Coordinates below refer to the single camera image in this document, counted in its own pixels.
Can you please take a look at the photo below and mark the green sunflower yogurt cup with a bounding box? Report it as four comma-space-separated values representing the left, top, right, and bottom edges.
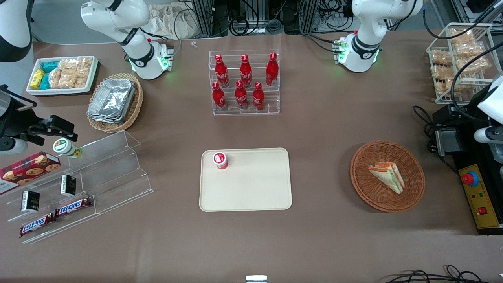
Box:
53, 138, 83, 160

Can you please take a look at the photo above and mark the white wire rack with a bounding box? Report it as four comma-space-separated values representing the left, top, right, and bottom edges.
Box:
426, 23, 502, 105

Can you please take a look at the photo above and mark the grey metal box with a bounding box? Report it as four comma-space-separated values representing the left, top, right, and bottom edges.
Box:
435, 129, 467, 156

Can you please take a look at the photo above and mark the red cola bottle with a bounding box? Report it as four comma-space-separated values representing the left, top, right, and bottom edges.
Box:
235, 80, 249, 110
212, 81, 227, 111
240, 54, 253, 88
266, 52, 279, 87
215, 54, 230, 88
252, 82, 266, 111

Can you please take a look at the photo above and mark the beige cloth bag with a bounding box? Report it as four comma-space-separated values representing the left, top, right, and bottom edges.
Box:
147, 3, 202, 40

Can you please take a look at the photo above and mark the black coiled cable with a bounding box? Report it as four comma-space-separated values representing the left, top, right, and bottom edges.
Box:
229, 16, 261, 37

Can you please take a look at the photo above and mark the black yellow control box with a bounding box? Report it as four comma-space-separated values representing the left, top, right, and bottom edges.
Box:
458, 118, 503, 236

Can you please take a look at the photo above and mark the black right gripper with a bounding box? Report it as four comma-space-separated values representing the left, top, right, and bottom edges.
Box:
0, 85, 78, 142

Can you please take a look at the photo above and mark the wrapped triangle sandwich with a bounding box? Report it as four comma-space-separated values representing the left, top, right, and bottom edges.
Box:
368, 161, 405, 195

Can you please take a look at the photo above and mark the aluminium frame post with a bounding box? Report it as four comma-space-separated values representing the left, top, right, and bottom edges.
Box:
299, 0, 319, 33
191, 0, 229, 38

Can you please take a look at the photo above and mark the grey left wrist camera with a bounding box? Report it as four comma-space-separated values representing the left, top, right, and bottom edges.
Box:
474, 126, 503, 144

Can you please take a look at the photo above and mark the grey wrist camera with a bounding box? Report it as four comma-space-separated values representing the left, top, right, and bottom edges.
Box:
474, 126, 503, 144
0, 138, 28, 155

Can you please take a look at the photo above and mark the oval tan wicker basket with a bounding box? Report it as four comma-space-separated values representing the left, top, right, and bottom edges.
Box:
86, 73, 144, 134

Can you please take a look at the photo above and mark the beige plastic tray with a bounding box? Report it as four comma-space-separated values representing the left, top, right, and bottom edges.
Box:
199, 148, 293, 212

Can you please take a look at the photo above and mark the small black box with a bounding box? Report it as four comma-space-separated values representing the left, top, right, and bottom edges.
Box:
60, 175, 77, 197
21, 190, 41, 214

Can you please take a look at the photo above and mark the white rectangular snack tray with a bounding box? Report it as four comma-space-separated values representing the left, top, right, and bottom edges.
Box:
26, 56, 99, 96

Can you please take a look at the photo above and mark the black base cable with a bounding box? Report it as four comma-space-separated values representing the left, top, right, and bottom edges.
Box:
302, 33, 343, 54
138, 27, 182, 59

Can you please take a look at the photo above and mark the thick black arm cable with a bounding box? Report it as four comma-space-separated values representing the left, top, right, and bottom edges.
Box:
450, 41, 503, 120

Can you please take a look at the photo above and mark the black cable bundle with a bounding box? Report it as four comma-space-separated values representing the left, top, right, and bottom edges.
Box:
383, 265, 503, 283

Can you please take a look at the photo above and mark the round brown wicker basket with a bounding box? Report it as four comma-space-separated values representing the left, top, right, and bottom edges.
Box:
350, 141, 426, 213

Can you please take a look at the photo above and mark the silver foil container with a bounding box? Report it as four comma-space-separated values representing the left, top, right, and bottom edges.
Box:
87, 108, 128, 125
89, 78, 136, 118

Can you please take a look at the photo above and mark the black looped cable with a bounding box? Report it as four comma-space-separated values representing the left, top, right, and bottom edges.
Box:
412, 105, 461, 174

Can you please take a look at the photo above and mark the red plaid cookie box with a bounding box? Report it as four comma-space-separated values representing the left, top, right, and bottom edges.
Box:
0, 151, 61, 196

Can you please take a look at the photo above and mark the snickers bar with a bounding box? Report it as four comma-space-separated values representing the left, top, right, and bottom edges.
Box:
20, 212, 57, 238
55, 197, 93, 218

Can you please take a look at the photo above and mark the clear acrylic bottle rack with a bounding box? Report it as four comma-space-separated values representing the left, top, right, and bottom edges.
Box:
208, 50, 281, 116

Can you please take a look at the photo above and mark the black power adapter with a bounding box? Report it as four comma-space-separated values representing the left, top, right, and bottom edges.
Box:
432, 103, 472, 127

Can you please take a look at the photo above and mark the red yogurt cup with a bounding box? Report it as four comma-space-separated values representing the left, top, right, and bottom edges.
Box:
213, 151, 229, 170

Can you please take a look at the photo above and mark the clear acrylic stepped riser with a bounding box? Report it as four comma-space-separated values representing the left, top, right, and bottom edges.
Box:
0, 165, 101, 245
65, 130, 154, 215

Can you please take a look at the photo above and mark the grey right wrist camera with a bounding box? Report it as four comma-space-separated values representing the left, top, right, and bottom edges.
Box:
0, 138, 28, 155

